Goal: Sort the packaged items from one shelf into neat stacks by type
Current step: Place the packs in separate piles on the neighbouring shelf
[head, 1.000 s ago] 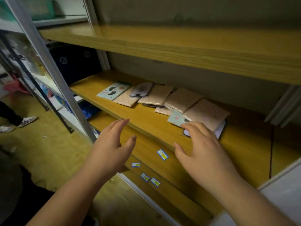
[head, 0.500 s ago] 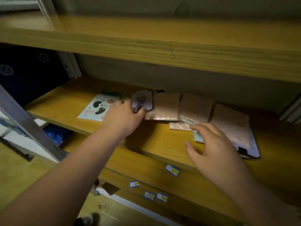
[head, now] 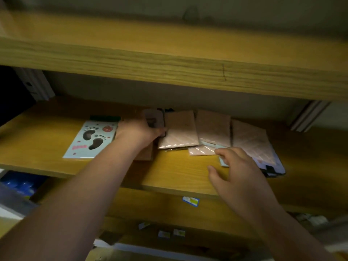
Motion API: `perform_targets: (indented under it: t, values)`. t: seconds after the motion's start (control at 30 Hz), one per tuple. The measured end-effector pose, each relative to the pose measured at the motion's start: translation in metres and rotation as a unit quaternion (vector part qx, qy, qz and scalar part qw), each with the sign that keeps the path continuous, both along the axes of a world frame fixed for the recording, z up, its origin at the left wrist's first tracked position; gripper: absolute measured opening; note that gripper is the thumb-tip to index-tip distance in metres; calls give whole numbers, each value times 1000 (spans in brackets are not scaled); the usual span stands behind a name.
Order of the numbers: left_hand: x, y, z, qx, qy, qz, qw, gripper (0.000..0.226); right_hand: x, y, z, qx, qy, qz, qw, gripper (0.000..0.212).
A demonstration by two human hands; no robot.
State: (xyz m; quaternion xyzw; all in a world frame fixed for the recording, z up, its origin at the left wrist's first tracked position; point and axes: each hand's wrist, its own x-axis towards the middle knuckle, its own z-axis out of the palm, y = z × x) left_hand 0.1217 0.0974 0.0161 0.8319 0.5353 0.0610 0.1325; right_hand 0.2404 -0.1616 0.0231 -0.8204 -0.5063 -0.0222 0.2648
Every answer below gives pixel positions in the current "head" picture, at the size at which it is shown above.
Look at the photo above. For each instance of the person's left hand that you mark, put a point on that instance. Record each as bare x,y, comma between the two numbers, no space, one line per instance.
133,133

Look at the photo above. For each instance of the person's right hand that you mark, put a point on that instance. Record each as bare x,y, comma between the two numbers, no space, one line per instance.
242,184

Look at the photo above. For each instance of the purple cartoon girl card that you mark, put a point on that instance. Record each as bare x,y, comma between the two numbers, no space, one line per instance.
156,116

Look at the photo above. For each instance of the cartoon girl card packets stack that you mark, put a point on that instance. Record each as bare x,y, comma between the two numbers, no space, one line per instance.
280,167
270,171

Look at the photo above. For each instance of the person's right forearm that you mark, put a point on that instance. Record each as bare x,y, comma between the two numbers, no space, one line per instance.
293,241

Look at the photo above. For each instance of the person's left forearm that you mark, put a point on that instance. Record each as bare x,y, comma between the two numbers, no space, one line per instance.
68,209

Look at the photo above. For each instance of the blue yellow price label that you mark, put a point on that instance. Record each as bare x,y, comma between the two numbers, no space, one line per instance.
179,232
191,201
164,234
143,225

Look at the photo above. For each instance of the blue plastic bag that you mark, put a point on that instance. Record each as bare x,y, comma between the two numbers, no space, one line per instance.
21,184

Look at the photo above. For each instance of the dark blue box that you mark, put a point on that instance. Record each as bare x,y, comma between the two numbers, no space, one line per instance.
13,100

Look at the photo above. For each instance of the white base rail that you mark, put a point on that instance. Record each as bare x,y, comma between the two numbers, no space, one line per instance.
163,252

